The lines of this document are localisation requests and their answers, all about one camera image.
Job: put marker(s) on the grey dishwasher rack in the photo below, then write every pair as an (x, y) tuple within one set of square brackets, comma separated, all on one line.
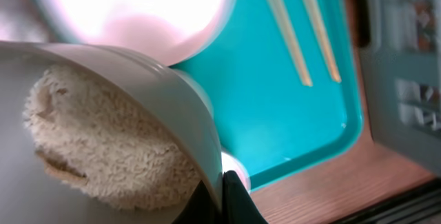
[(400, 61)]

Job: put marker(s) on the grey bowl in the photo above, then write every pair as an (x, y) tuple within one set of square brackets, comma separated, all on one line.
[(30, 195)]

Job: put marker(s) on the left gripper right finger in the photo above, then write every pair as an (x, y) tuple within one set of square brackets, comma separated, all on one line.
[(238, 207)]

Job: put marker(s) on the wooden chopstick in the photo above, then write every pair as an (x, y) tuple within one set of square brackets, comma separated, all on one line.
[(315, 16), (286, 28)]

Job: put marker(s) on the cooked rice pile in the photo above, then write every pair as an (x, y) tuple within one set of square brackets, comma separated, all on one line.
[(91, 137)]

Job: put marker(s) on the large white plate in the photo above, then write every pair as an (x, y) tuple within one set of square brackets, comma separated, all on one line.
[(169, 31)]

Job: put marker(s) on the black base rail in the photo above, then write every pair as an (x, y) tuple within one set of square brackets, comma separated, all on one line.
[(420, 205)]

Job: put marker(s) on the teal serving tray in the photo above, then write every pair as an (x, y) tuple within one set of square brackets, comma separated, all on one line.
[(265, 117)]

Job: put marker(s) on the left wooden chopstick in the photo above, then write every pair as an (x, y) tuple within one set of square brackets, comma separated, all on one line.
[(286, 28)]

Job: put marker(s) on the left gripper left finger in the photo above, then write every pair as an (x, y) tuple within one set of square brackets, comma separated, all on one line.
[(199, 209)]

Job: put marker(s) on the right wooden chopstick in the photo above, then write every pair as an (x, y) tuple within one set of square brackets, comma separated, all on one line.
[(315, 16)]

